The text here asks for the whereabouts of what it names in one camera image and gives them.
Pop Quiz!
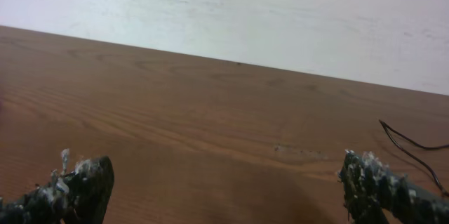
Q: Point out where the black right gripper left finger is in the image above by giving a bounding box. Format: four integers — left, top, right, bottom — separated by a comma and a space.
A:
1, 149, 114, 224

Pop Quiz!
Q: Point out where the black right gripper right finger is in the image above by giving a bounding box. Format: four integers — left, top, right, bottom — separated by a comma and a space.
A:
338, 150, 448, 224

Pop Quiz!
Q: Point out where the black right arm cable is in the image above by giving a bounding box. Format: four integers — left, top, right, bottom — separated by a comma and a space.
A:
378, 119, 449, 197

